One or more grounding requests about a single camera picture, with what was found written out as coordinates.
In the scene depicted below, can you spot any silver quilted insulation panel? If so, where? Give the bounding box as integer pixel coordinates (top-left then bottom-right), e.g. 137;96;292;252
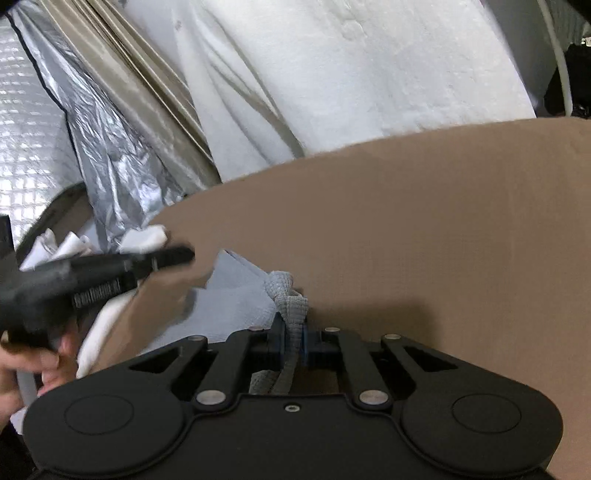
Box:
0;18;88;222

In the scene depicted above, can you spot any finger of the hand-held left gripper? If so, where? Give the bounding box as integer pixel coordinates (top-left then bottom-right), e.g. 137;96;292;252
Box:
122;246;195;282

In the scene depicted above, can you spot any dark object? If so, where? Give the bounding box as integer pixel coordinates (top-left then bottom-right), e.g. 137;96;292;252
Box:
542;41;591;116

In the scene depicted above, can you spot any white pipe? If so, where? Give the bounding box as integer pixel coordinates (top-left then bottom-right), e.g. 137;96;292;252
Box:
536;0;574;117

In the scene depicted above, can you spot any grey t-shirt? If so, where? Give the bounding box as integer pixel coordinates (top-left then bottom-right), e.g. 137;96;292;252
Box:
178;249;311;398

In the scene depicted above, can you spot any white hanging garment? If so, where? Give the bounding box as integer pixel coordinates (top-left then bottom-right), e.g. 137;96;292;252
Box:
124;0;539;183

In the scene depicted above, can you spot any crumpled silver foil sheet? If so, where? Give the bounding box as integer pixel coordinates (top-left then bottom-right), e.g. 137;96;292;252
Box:
9;0;222;232

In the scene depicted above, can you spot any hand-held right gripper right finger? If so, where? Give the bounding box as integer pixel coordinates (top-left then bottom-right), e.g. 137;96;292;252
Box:
300;323;458;411

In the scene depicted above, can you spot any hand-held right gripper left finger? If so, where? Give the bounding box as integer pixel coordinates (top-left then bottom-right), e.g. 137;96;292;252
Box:
129;314;287;411

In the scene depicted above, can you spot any person's left hand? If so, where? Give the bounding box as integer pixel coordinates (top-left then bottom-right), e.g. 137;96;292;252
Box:
0;330;81;425

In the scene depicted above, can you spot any beige wooden frame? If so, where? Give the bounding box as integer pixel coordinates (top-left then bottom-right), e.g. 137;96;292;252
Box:
39;0;220;185

